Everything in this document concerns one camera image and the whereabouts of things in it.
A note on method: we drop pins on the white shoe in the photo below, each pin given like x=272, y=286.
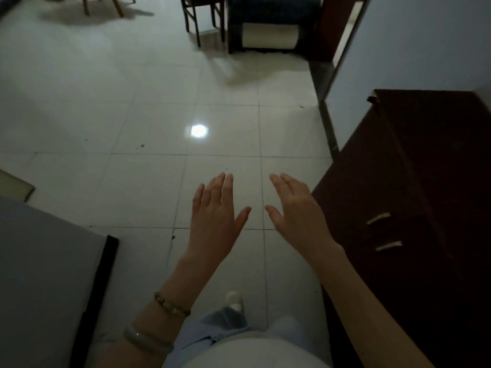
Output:
x=234, y=300

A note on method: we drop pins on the dark sofa with white armrest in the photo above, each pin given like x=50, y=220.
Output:
x=268, y=11

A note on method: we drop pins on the person's left forearm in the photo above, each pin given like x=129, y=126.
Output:
x=180, y=283

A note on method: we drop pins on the dark wooden door frame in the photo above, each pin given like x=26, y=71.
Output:
x=326, y=34

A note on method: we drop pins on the pale jade bangle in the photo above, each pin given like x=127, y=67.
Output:
x=147, y=341

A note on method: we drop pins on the person's right hand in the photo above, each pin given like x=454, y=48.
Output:
x=303, y=226

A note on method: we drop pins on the person's right forearm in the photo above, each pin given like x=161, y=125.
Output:
x=364, y=310

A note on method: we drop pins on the dark wooden cabinet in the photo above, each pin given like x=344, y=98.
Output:
x=422, y=168

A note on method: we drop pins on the wooden chair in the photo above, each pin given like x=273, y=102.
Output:
x=115, y=3

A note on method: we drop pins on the person's left hand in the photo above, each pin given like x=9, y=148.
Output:
x=215, y=222

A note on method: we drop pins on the dark chair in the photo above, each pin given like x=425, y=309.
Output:
x=197, y=19

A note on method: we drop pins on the white shirt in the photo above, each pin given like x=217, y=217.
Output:
x=257, y=356

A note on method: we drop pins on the light blue jeans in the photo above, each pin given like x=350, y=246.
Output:
x=215, y=325

